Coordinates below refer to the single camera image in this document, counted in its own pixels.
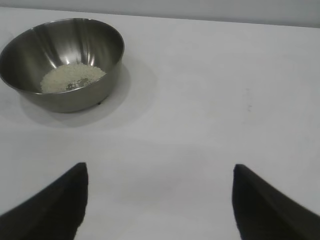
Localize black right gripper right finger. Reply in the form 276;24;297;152
231;163;320;240

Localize stainless steel mixing bowl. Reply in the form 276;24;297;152
0;17;125;114

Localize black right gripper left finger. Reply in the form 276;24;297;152
0;162;89;240

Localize white rice grains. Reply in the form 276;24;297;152
39;62;107;94

